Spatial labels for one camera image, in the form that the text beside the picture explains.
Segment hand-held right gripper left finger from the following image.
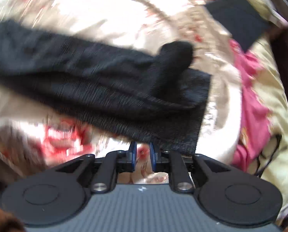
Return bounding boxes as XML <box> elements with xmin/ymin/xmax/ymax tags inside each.
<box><xmin>54</xmin><ymin>141</ymin><xmax>138</xmax><ymax>194</ymax></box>

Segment black knit pants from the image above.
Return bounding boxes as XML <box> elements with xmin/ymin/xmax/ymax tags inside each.
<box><xmin>0</xmin><ymin>19</ymin><xmax>212</xmax><ymax>156</ymax></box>

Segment dark bed frame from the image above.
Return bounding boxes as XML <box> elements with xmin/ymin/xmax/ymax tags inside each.
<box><xmin>262</xmin><ymin>0</ymin><xmax>288</xmax><ymax>136</ymax></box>

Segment folded black cloth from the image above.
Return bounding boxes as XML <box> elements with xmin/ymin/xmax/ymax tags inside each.
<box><xmin>204</xmin><ymin>0</ymin><xmax>272</xmax><ymax>53</ymax></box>

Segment brown fuzzy cloth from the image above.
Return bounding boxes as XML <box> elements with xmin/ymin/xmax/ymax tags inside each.
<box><xmin>0</xmin><ymin>199</ymin><xmax>26</xmax><ymax>232</ymax></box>

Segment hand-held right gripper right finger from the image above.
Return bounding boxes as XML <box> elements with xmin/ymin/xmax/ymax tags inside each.
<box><xmin>149</xmin><ymin>141</ymin><xmax>234</xmax><ymax>194</ymax></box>

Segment floral satin bedspread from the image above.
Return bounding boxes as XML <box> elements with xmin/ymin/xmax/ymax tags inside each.
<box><xmin>0</xmin><ymin>0</ymin><xmax>288</xmax><ymax>225</ymax></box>

